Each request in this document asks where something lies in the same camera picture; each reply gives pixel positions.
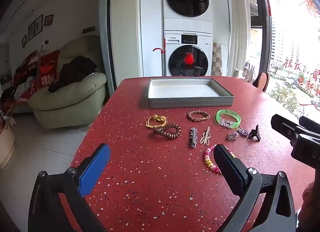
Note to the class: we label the dark clothes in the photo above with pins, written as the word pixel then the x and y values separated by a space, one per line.
pixel 77 69

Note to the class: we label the red printed cushion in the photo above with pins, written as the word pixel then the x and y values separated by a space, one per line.
pixel 48 72

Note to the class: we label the black claw clip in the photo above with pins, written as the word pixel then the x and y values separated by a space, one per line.
pixel 255 134

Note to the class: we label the checkered folded board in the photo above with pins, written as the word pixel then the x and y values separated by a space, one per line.
pixel 217 59

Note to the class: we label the person's right hand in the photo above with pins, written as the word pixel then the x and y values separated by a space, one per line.
pixel 311 202

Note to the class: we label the colourful window decal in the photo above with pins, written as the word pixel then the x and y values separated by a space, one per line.
pixel 310 4

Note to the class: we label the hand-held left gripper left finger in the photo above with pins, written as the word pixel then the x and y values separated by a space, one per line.
pixel 96 169

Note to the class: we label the cream leather sofa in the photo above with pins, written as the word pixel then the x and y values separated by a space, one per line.
pixel 72 97

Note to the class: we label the pile of clothes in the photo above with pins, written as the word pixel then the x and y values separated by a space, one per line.
pixel 17 84

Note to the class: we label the grey jewelry tray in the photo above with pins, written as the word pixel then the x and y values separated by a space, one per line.
pixel 185 89

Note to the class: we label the pink gold hair clip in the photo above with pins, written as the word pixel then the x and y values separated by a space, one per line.
pixel 208 130

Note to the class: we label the small dark picture frame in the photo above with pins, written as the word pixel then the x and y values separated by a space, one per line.
pixel 24 41

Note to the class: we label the red window decals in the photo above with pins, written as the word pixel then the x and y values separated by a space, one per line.
pixel 302 72

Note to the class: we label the wooden chair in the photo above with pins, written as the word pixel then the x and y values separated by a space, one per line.
pixel 262 82

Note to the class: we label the spiked silver hair clip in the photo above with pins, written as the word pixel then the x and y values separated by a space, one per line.
pixel 193 139

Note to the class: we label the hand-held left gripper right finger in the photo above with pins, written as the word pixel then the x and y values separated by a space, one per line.
pixel 228 169

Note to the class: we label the pale cloth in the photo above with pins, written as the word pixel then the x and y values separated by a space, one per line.
pixel 246 70

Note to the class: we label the large picture frame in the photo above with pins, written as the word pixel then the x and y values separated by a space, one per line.
pixel 35 28

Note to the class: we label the small silver flower clip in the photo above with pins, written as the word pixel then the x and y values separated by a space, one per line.
pixel 231 136

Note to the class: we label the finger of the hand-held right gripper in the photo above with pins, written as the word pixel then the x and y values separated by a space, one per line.
pixel 310 124
pixel 285 128

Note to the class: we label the small brown picture frame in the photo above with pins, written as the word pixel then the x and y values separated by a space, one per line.
pixel 48 20

